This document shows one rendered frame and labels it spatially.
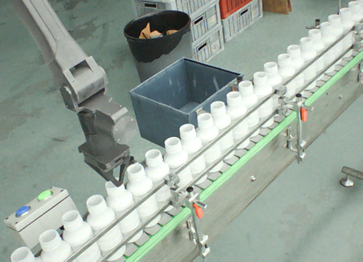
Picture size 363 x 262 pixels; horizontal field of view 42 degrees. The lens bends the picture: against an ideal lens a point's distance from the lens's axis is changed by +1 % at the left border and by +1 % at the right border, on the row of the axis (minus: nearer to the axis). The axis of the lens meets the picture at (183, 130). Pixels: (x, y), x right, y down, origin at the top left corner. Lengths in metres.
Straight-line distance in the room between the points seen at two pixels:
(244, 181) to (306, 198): 1.29
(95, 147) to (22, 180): 2.26
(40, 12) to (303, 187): 2.03
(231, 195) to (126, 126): 0.52
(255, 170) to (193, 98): 0.77
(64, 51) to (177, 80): 1.15
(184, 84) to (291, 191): 0.96
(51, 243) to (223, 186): 0.50
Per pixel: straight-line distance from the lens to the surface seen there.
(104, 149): 0.96
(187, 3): 3.64
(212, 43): 3.99
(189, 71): 2.00
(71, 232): 1.02
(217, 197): 1.27
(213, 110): 1.22
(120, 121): 0.87
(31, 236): 1.14
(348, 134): 3.05
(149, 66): 3.11
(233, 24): 4.30
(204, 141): 1.20
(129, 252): 1.13
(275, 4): 4.70
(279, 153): 1.47
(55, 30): 0.89
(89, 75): 0.89
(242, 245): 2.40
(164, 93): 1.95
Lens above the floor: 1.83
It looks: 35 degrees down
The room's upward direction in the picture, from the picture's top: 11 degrees counter-clockwise
